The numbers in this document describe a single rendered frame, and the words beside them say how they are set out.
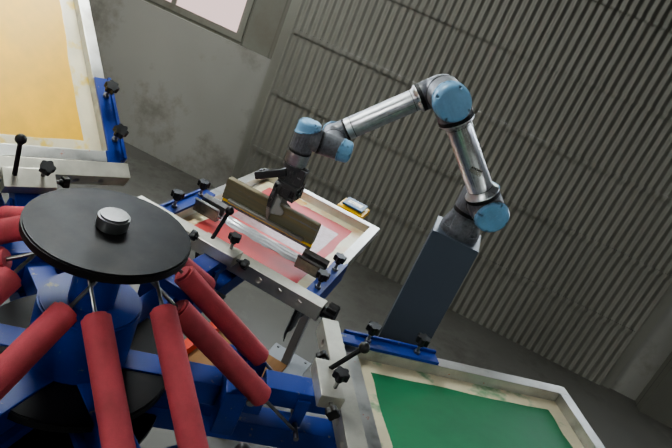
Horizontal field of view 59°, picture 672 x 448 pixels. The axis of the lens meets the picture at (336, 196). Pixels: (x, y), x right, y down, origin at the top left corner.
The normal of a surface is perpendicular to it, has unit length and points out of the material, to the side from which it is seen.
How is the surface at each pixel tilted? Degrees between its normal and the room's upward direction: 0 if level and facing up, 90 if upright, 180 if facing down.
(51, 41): 32
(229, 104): 90
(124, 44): 90
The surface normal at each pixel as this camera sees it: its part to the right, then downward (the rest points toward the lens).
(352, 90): -0.28, 0.26
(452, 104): -0.01, 0.28
